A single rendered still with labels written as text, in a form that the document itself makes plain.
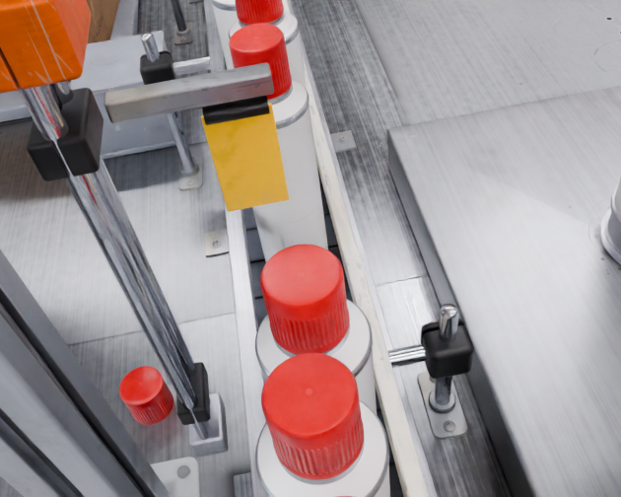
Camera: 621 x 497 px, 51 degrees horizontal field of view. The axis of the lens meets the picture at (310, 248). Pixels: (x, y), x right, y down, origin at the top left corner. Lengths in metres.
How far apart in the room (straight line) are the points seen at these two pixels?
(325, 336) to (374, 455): 0.05
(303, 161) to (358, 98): 0.36
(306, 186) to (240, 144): 0.16
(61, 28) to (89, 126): 0.05
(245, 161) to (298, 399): 0.12
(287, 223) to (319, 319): 0.21
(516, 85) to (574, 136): 0.17
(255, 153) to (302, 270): 0.06
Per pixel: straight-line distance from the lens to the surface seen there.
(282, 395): 0.22
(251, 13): 0.48
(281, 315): 0.25
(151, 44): 0.62
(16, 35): 0.23
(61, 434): 0.33
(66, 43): 0.23
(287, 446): 0.23
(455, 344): 0.43
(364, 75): 0.82
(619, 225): 0.53
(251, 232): 0.56
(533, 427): 0.45
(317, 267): 0.25
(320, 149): 0.57
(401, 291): 0.57
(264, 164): 0.29
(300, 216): 0.45
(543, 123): 0.66
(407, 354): 0.43
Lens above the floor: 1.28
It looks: 47 degrees down
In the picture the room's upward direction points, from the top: 9 degrees counter-clockwise
